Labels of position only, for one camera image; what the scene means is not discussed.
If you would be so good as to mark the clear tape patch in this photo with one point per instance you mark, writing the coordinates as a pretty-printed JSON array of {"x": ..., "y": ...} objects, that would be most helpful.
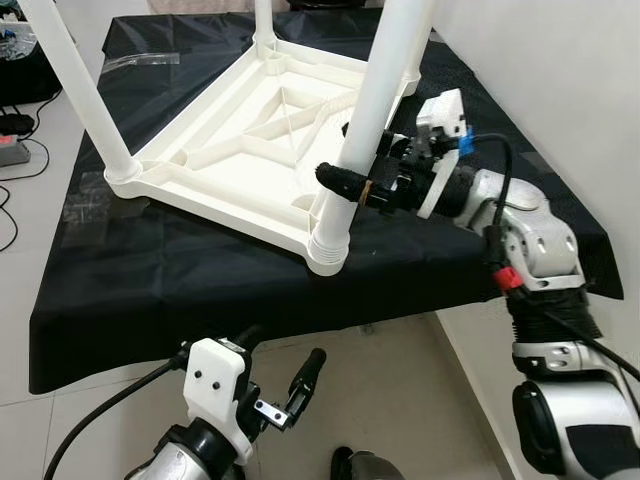
[
  {"x": 535, "y": 160},
  {"x": 140, "y": 61},
  {"x": 85, "y": 202}
]

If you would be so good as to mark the grey robot right leg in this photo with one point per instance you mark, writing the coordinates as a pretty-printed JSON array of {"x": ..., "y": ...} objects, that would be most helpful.
[{"x": 370, "y": 465}]

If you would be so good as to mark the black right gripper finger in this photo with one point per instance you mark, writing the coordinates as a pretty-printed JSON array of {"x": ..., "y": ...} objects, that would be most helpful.
[
  {"x": 354, "y": 130},
  {"x": 350, "y": 187}
]

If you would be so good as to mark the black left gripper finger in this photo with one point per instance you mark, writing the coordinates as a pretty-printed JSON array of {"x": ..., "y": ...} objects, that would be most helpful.
[
  {"x": 246, "y": 338},
  {"x": 307, "y": 385}
]

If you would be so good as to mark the black router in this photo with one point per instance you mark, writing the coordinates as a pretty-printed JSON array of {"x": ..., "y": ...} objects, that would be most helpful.
[{"x": 15, "y": 124}]

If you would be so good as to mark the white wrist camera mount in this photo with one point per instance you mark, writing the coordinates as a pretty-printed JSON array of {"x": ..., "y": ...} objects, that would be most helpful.
[
  {"x": 440, "y": 110},
  {"x": 215, "y": 385}
]

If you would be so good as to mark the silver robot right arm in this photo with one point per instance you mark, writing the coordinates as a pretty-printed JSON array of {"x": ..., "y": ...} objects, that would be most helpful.
[{"x": 540, "y": 240}]

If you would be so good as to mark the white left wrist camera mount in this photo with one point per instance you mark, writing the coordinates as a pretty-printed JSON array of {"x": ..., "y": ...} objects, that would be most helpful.
[{"x": 215, "y": 385}]

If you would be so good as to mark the black duffel bag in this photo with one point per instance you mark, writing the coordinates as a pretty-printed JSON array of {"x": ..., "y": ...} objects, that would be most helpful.
[{"x": 25, "y": 70}]

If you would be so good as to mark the grey electronic box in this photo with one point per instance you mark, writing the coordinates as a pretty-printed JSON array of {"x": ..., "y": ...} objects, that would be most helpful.
[{"x": 12, "y": 152}]

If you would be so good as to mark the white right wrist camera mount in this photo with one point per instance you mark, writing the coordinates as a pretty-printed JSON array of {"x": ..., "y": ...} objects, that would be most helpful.
[{"x": 440, "y": 110}]

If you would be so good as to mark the white plastic table top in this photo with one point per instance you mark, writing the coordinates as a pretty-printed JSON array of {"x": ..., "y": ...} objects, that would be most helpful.
[{"x": 230, "y": 190}]

